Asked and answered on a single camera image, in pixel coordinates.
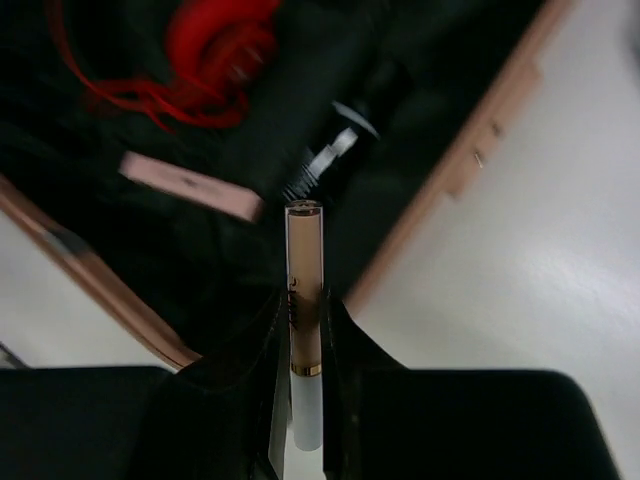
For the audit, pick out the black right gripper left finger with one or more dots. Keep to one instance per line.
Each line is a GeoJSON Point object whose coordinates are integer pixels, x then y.
{"type": "Point", "coordinates": [225, 415]}

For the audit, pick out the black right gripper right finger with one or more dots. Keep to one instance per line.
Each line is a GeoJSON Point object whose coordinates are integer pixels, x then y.
{"type": "Point", "coordinates": [383, 420]}

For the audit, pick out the pink hard-shell suitcase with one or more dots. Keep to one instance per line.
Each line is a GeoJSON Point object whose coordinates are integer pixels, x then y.
{"type": "Point", "coordinates": [453, 172]}

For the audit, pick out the beige white concealer tube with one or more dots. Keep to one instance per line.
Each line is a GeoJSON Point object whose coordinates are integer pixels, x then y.
{"type": "Point", "coordinates": [305, 284]}

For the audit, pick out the pink makeup stick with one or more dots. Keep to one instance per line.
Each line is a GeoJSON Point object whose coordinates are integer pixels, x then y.
{"type": "Point", "coordinates": [239, 202]}

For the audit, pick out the black cosmetic bottle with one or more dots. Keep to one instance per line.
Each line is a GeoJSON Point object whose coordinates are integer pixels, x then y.
{"type": "Point", "coordinates": [347, 130]}

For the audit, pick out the red corded headphones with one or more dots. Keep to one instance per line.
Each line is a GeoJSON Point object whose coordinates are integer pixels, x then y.
{"type": "Point", "coordinates": [215, 48]}

